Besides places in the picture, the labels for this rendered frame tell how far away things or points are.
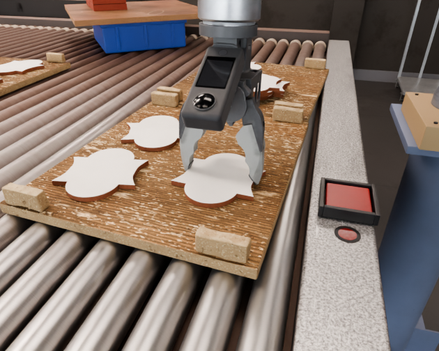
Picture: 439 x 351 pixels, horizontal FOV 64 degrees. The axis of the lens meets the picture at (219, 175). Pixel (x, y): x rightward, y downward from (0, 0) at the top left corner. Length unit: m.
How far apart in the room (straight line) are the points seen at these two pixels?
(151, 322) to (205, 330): 0.05
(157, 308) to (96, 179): 0.23
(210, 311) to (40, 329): 0.16
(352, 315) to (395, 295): 0.82
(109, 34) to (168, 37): 0.21
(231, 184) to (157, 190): 0.10
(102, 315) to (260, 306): 0.15
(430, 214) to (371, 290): 0.62
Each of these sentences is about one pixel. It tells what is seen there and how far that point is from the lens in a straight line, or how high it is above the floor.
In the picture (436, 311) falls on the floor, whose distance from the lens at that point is 1.75.
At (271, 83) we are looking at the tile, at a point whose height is 0.97.
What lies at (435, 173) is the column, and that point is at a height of 0.78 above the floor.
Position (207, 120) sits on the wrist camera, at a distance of 0.38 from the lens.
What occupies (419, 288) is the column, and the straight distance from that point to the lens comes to 1.19.
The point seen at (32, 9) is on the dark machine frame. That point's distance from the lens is 2.35.
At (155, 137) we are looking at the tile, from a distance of 0.62.
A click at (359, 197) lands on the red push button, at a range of 0.52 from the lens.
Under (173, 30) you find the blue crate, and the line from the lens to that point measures 1.41.
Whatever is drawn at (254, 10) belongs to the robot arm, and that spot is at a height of 1.16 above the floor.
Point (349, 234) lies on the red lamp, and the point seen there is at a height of 0.92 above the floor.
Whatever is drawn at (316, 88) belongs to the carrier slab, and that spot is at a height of 0.94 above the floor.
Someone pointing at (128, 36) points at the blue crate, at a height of 0.97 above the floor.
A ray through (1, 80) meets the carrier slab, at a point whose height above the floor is 0.94.
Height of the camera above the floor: 1.21
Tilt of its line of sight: 32 degrees down
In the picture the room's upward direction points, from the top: straight up
